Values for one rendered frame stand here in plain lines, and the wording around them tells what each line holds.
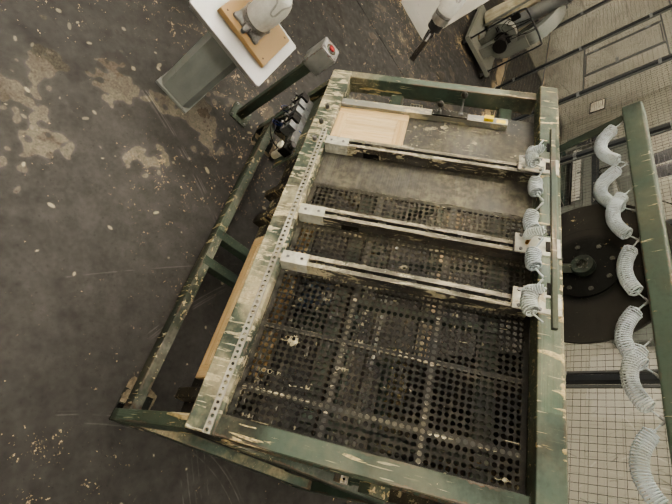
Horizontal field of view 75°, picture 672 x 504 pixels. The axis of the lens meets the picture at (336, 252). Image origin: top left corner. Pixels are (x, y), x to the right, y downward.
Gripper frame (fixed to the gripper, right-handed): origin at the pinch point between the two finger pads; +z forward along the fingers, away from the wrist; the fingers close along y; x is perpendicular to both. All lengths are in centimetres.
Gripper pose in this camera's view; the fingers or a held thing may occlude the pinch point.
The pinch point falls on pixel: (415, 54)
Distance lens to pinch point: 269.5
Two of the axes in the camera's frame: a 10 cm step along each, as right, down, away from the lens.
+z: -4.3, 4.7, 7.7
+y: 3.4, -7.1, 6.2
